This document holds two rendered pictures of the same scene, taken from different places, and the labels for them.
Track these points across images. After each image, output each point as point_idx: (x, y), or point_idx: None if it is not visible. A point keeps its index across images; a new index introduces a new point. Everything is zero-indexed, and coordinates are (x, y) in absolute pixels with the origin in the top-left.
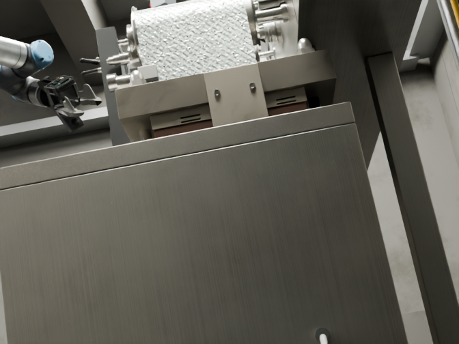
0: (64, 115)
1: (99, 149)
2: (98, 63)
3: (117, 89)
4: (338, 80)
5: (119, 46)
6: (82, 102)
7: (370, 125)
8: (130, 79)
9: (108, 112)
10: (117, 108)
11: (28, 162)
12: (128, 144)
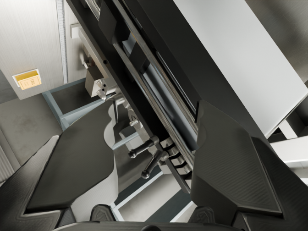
0: (32, 166)
1: (70, 82)
2: (159, 151)
3: (92, 96)
4: None
5: (130, 122)
6: (192, 176)
7: None
8: (100, 97)
9: (116, 81)
10: (87, 90)
11: (43, 91)
12: (80, 79)
